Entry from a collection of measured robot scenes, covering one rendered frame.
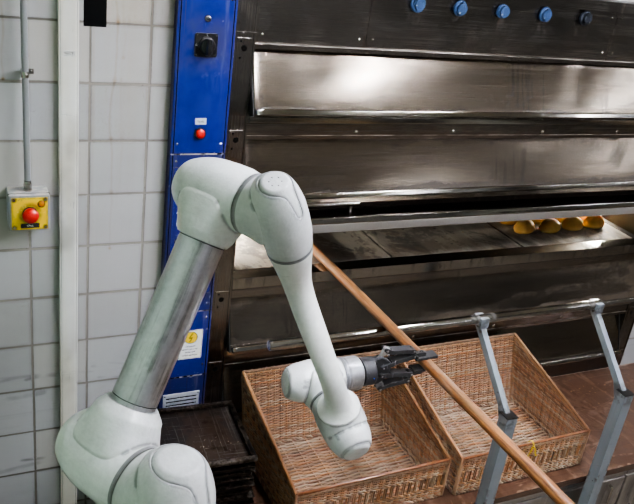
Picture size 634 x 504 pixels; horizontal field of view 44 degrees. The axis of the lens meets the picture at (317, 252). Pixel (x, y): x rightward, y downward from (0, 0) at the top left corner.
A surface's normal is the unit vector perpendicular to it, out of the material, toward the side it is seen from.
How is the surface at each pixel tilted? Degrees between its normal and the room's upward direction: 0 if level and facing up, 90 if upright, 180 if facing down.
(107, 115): 90
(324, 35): 88
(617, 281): 70
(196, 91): 90
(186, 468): 2
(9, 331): 90
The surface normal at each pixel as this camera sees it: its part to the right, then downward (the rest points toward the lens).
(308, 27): 0.42, 0.44
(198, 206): -0.46, -0.09
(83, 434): -0.48, -0.29
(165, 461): 0.27, -0.87
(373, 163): 0.43, 0.09
